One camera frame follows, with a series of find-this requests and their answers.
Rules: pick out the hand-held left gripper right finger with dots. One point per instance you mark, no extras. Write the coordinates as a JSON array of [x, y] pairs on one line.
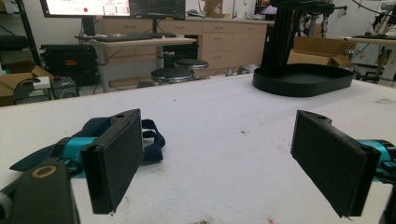
[[330, 161]]

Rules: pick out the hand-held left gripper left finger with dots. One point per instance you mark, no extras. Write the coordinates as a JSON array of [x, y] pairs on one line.
[[115, 161]]

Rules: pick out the black oval tray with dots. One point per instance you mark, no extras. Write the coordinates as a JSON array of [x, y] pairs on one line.
[[300, 81]]

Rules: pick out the dark electronics box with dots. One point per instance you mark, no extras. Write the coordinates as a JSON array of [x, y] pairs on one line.
[[62, 88]]

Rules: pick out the round black stool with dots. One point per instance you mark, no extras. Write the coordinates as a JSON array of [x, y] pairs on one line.
[[172, 74], [191, 64]]

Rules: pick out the white power adapter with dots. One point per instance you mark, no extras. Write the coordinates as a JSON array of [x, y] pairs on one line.
[[42, 82]]

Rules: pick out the black equipment case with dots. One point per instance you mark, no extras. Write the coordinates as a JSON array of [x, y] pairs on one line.
[[70, 63]]

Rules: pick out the open cardboard box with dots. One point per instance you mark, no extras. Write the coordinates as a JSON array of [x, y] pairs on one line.
[[320, 49]]

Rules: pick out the light wooden desk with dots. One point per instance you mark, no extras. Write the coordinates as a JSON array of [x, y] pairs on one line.
[[146, 43]]

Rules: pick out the black keyboard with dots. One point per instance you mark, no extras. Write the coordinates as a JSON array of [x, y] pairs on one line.
[[123, 38]]

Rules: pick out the flat cardboard box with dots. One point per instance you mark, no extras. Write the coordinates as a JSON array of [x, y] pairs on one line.
[[12, 81]]

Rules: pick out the black stand column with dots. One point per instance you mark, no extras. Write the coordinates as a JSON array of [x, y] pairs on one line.
[[283, 34]]

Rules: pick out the black metal pole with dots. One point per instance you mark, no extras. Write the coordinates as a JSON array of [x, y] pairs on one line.
[[28, 32]]

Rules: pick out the monitor with white screen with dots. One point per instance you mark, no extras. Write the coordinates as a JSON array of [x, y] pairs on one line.
[[87, 7]]

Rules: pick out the light wooden cabinet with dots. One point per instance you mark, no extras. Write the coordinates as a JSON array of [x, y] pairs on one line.
[[230, 40]]

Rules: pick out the monitor with dark screen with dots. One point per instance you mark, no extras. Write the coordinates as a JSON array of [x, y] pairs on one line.
[[157, 7]]

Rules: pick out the small cardboard box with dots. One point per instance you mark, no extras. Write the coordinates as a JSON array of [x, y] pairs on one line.
[[213, 8]]

